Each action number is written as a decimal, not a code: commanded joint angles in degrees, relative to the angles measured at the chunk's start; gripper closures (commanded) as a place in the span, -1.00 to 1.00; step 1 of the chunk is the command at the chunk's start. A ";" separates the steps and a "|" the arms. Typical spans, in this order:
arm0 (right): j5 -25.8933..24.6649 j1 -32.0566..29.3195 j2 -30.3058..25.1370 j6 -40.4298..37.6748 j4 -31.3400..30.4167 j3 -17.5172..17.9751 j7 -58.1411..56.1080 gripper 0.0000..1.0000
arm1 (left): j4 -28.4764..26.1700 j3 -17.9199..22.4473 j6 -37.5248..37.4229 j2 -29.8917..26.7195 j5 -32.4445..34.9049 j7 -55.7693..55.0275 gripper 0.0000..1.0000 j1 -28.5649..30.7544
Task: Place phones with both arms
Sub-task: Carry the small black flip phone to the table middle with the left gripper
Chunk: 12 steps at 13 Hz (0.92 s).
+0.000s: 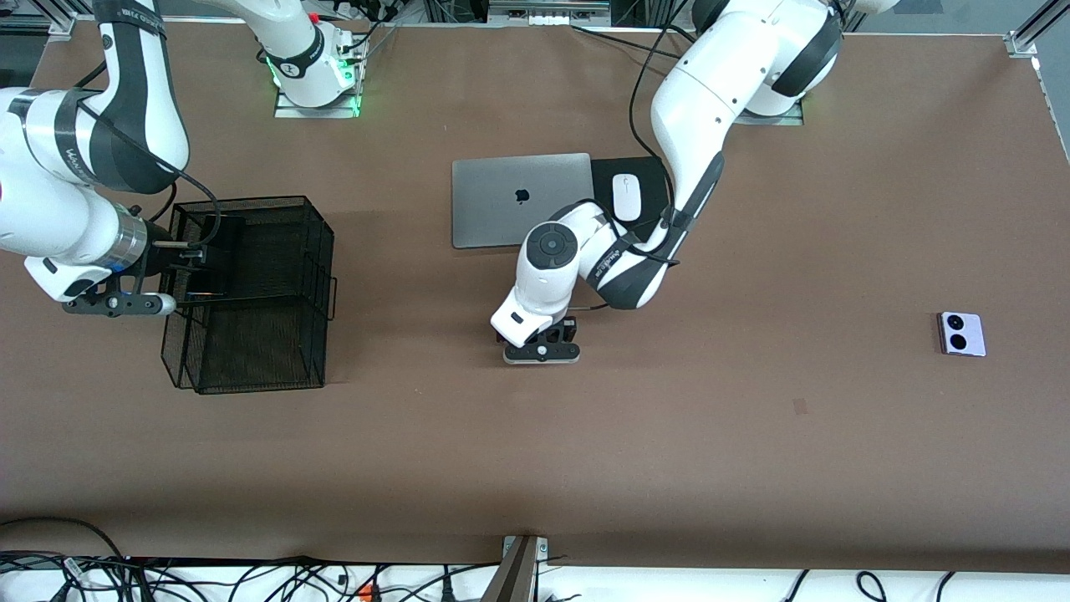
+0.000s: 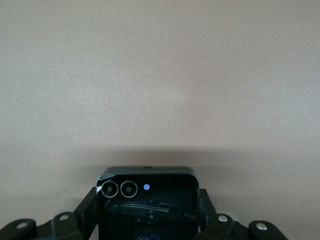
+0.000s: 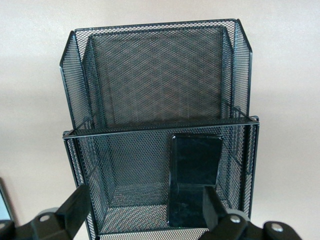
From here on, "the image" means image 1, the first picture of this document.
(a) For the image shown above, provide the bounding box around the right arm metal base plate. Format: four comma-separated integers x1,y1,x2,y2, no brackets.
274,42,364,120

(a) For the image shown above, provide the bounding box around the grey power strip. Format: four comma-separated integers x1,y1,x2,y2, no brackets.
489,0,611,26

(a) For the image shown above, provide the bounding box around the black mouse pad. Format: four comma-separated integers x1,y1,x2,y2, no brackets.
590,156,675,247

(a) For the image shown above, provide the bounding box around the black looped cable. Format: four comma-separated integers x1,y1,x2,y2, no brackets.
0,516,128,563

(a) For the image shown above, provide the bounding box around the lilac flip phone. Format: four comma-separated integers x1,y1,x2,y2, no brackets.
936,311,987,358

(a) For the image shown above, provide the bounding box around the long black table cable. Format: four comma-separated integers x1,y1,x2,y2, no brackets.
572,25,682,61

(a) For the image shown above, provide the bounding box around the tall black smartphone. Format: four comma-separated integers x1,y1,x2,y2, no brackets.
194,216,246,298

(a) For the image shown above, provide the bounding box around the white computer mouse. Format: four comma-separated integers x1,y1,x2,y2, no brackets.
612,173,643,222

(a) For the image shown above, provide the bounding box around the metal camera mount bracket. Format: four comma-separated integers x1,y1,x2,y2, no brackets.
481,535,550,602

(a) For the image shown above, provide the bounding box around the aluminium frame rail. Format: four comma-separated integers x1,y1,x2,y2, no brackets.
1006,0,1070,160
0,13,84,36

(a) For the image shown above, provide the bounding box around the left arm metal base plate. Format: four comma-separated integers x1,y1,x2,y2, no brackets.
736,107,805,126

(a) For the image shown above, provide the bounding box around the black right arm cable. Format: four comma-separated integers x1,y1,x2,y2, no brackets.
74,59,223,250

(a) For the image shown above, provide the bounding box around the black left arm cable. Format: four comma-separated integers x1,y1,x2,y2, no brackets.
598,0,696,312

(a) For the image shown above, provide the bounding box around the black wire mesh basket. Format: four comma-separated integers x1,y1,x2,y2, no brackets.
157,196,338,395

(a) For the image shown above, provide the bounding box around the silver laptop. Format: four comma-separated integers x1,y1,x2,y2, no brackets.
451,152,594,250

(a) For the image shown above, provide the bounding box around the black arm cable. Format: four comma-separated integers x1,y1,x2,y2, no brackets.
598,0,696,312
74,59,223,250

